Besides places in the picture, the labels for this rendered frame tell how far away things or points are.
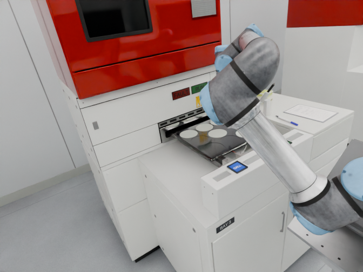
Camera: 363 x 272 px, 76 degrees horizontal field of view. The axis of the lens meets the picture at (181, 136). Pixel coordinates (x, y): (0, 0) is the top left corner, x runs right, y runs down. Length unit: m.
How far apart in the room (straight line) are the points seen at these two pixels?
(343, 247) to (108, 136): 1.03
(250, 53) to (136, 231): 1.30
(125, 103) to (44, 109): 1.56
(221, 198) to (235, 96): 0.38
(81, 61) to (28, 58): 1.55
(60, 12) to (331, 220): 1.11
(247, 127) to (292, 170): 0.16
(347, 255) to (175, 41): 1.07
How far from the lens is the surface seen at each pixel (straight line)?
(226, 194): 0.86
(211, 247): 0.99
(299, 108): 1.42
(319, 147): 1.27
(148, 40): 1.17
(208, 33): 1.36
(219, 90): 0.63
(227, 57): 1.00
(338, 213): 0.75
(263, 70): 0.62
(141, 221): 1.60
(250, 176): 0.92
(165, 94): 1.29
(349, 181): 0.73
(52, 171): 2.93
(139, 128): 1.28
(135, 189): 1.44
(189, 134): 1.30
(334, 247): 0.91
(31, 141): 2.77
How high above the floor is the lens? 1.49
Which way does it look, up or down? 27 degrees down
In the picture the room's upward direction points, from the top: 8 degrees counter-clockwise
